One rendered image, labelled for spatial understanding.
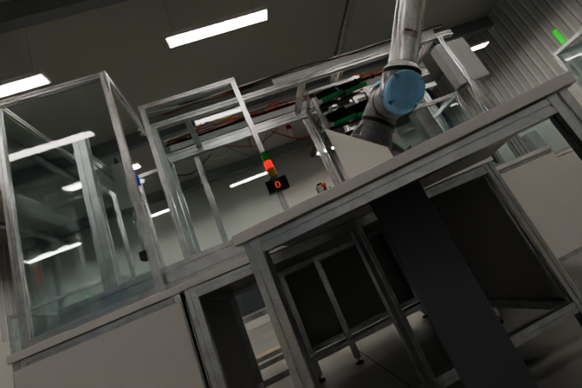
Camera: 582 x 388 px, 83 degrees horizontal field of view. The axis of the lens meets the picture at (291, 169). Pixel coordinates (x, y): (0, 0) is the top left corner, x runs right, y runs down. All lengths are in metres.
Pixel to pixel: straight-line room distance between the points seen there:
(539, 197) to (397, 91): 2.01
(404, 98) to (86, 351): 1.40
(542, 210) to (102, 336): 2.66
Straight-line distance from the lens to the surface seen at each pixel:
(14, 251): 1.77
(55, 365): 1.61
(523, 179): 2.85
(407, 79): 1.02
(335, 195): 0.84
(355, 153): 1.04
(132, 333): 1.49
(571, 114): 0.98
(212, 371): 1.42
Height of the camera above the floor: 0.68
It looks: 18 degrees up
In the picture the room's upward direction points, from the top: 24 degrees counter-clockwise
